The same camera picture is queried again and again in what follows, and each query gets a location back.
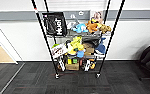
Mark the white printed toy box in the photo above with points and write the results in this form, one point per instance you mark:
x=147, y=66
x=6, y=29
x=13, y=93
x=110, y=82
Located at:
x=59, y=51

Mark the small green pack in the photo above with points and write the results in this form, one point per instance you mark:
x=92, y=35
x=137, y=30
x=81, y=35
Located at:
x=75, y=61

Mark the white black yellow toy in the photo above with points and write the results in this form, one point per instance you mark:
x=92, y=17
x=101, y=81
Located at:
x=88, y=65

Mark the doll picture box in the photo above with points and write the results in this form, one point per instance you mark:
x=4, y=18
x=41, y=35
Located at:
x=96, y=16

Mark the striped black white pack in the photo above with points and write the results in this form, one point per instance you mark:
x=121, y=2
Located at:
x=61, y=64

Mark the brown paper package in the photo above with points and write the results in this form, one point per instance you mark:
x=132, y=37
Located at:
x=89, y=49

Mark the black Huel bag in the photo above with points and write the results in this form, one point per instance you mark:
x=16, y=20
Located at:
x=54, y=24

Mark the blue plush toy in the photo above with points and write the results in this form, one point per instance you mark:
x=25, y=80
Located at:
x=80, y=28

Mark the small yellow bottle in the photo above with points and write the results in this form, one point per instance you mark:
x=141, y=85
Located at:
x=69, y=61

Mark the orange plush toy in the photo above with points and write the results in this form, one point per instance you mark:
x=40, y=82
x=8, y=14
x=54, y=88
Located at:
x=93, y=26

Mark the small blue cup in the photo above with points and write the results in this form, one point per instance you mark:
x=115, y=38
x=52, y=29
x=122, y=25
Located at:
x=80, y=54

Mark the yellow plush toy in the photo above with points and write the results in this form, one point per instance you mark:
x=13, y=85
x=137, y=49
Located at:
x=75, y=45

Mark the brown cardboard box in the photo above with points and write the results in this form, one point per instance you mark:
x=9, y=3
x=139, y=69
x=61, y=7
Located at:
x=72, y=67

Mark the grey printed box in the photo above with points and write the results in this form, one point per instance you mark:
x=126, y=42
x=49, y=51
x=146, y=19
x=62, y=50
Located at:
x=77, y=16

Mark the blue white shark plush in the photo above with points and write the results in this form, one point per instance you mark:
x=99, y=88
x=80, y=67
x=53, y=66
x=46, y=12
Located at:
x=100, y=48

